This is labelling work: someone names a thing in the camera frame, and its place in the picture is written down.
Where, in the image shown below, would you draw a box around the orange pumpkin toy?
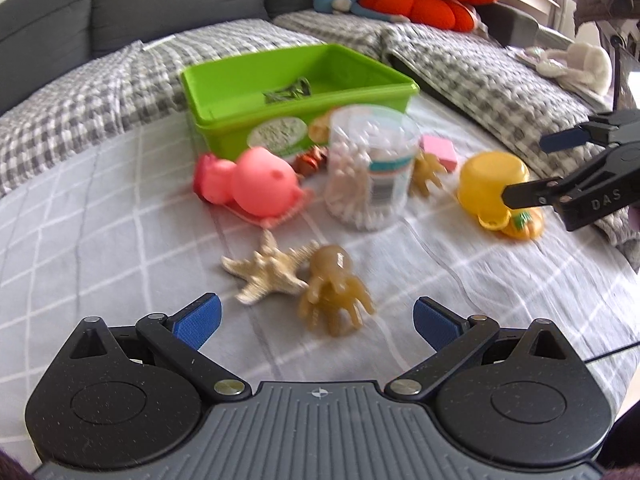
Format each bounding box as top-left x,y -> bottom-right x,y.
501,208 -> 546,240

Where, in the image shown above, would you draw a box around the yellow plastic bowl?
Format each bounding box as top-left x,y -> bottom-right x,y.
457,152 -> 529,231

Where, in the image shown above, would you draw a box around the pink sticky note block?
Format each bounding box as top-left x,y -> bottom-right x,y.
420,134 -> 459,174

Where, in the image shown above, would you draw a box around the beige starfish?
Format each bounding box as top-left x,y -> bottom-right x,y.
221,230 -> 320,306

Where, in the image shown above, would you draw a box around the tan rubber octopus toy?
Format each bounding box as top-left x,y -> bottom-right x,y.
297,245 -> 375,337

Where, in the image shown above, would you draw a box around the pink pig toy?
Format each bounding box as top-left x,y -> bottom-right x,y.
192,148 -> 314,229

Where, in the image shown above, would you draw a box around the clear cotton swab jar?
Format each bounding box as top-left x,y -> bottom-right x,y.
323,104 -> 419,231

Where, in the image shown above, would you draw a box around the orange crab toy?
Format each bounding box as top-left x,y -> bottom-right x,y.
292,145 -> 328,179

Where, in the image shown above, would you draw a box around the grey checked sofa cover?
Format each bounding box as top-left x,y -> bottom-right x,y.
0,8 -> 501,196

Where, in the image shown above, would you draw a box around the grey patterned quilt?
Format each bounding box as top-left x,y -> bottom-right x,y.
387,22 -> 640,246

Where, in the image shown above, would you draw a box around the white fluffy earmuffs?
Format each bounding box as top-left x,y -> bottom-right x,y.
516,42 -> 613,96

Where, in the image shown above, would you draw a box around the light grey grid cloth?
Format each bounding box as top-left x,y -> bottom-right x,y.
1,114 -> 639,469

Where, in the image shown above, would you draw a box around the lower red pumpkin cushion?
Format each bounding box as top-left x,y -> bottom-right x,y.
358,0 -> 478,32

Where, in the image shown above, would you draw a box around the green plastic storage box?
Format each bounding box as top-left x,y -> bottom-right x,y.
180,44 -> 419,160

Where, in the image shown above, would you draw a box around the dark grey sofa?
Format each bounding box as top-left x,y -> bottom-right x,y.
0,0 -> 542,116

